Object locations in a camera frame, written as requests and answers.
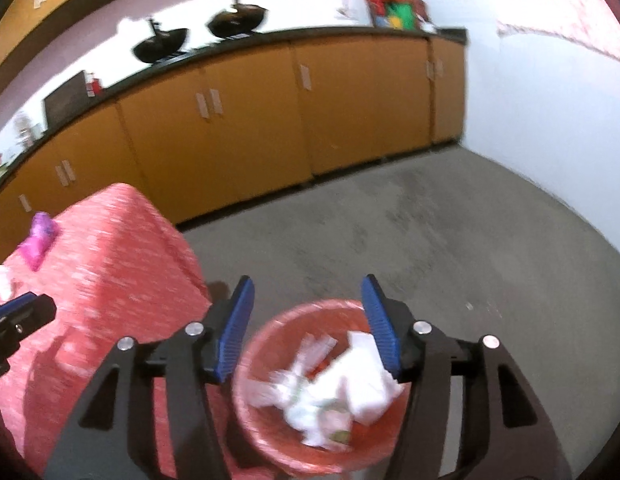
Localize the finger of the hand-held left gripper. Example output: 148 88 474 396
0 295 58 381
0 292 35 320

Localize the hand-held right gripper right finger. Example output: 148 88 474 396
361 274 573 480

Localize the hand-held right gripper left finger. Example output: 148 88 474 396
44 275 255 480

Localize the white paper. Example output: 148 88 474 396
315 330 405 423

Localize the white plastic packet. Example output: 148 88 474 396
290 332 338 376

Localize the white printed wrapper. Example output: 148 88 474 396
272 370 353 448

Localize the red plastic bin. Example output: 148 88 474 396
231 299 413 478

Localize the pink plastic packet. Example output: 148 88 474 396
20 211 58 271

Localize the red floral tablecloth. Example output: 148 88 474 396
0 182 271 480

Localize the black box on counter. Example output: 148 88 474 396
44 71 90 128

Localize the wooden kitchen base cabinet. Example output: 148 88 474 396
0 30 468 266

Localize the black wok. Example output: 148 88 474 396
206 0 268 37
132 17 189 63

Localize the dark kitchen countertop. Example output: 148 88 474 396
0 26 468 201

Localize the green container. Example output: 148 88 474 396
387 2 415 30

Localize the pink floral curtain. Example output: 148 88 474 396
495 0 620 68

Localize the wooden wall cabinet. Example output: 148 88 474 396
0 0 120 78

